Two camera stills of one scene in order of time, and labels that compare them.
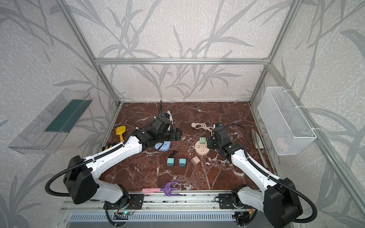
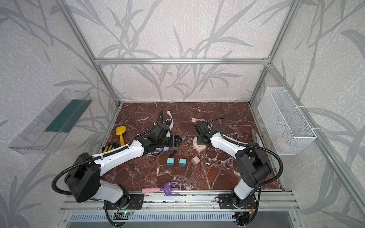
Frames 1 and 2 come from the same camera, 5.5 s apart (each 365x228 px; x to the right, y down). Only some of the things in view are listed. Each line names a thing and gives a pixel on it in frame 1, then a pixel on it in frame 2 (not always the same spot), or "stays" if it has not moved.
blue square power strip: (166, 146) stays
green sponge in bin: (67, 119) stays
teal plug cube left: (170, 162) stays
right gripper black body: (212, 142) -> (201, 134)
